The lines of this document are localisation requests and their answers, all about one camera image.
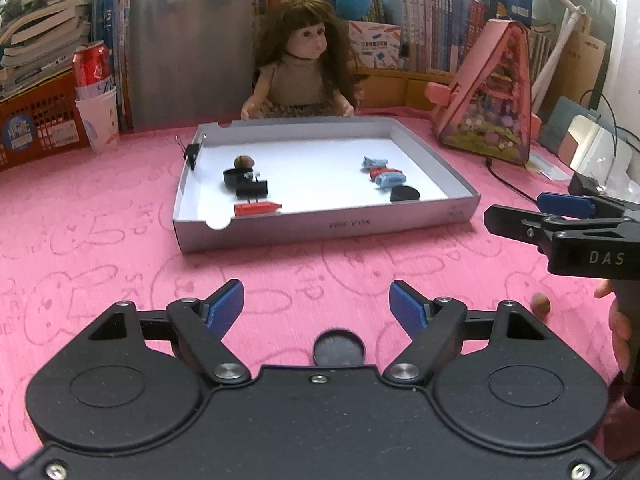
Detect pink printed tablecloth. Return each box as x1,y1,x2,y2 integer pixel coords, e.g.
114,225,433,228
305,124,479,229
0,107,640,461

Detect white open box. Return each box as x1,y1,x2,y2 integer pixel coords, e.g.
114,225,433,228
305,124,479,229
557,115,636,186

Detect person's right hand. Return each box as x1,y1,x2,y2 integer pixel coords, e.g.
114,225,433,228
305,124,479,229
594,281,633,372

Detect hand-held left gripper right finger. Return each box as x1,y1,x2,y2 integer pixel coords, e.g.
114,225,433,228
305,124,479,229
382,280,548,387

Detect row of thin blue books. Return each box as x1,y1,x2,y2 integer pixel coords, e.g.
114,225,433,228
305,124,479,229
92,0,133,133

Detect grey metal bin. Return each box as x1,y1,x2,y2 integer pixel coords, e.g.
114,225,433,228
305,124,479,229
127,0,256,133

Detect white paper cup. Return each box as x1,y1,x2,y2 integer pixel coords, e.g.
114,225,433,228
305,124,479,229
75,85,121,155

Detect black power cable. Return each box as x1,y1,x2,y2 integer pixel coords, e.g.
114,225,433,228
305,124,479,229
485,157,541,203

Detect pink triangular toy house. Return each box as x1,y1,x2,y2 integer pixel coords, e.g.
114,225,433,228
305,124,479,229
425,19,543,167

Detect grey-blue folder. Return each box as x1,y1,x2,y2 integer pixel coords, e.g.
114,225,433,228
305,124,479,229
540,96,601,156

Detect long-haired brown doll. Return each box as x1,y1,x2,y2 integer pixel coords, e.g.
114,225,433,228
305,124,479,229
241,0,368,121

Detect black round disc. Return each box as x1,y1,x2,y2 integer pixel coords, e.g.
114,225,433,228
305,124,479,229
312,328,366,367

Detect orange plastic crate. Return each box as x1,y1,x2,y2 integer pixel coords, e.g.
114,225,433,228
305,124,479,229
0,67,96,171

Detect black round cap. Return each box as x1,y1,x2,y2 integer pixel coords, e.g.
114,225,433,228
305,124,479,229
222,167,253,188

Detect white colourful printed box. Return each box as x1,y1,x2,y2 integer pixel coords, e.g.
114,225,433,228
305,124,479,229
347,20,403,72

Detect thin black cable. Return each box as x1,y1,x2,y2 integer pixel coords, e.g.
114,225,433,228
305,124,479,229
580,90,640,186

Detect clear plastic packet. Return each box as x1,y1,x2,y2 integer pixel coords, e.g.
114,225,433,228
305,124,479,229
525,152,571,181

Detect row of white-spined books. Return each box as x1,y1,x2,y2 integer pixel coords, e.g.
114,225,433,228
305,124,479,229
382,0,493,76

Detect large black binder clip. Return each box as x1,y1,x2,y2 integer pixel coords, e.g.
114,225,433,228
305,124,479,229
235,172,271,206

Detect small black binder clip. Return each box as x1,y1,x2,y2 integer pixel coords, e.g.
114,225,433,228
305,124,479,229
175,135,208,171

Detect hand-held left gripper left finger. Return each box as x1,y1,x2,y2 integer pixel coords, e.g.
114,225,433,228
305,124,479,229
89,279,252,386

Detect red crayon-shaped eraser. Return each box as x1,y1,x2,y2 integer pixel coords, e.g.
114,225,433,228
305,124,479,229
234,201,282,218

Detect grey shallow cardboard tray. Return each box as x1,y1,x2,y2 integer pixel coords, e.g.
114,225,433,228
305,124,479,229
172,116,482,255

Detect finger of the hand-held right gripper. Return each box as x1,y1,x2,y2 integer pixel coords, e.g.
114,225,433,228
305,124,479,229
537,172,640,221
484,204,631,252

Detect red soda can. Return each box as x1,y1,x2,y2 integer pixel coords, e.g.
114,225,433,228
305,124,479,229
71,41,113,88

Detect brown cardboard box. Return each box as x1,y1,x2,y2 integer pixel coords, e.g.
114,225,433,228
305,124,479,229
545,27,608,126

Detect stack of worn books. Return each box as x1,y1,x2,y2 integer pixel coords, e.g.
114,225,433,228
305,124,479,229
0,0,96,101

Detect white plastic tube stand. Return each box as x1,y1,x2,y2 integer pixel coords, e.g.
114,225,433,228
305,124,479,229
530,0,588,116

